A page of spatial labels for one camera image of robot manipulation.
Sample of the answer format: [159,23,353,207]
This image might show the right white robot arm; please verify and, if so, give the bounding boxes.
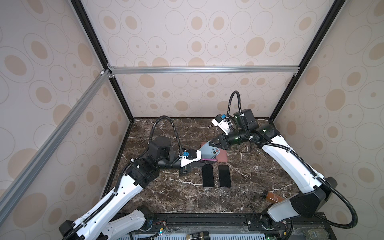
[210,91,358,231]

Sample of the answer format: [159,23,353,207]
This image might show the silver aluminium left rail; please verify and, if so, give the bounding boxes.
[1,69,110,224]

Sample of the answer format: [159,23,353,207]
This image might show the silver aluminium back rail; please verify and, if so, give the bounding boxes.
[110,66,300,75]

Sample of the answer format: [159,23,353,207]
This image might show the phone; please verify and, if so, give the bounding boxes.
[202,165,215,188]
[199,159,217,164]

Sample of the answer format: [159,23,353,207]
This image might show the amber bottle black cap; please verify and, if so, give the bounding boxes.
[266,192,285,204]

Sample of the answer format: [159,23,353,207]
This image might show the pink phone case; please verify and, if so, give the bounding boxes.
[200,141,211,151]
[216,150,228,163]

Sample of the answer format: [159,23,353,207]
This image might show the light blue phone case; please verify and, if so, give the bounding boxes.
[199,146,220,159]

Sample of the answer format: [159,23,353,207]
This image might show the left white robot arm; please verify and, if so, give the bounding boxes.
[59,116,202,240]

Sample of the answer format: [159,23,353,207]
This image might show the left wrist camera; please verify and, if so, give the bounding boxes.
[180,149,202,168]

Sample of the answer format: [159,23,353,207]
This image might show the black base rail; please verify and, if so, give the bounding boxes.
[118,213,336,240]

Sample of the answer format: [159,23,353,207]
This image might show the silver aluminium rail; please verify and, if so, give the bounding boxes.
[110,66,300,75]
[1,69,110,224]

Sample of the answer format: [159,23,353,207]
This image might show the purple smartphone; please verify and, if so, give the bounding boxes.
[218,165,232,188]

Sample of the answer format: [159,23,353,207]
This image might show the dark bottle at front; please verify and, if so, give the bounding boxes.
[186,231,210,240]

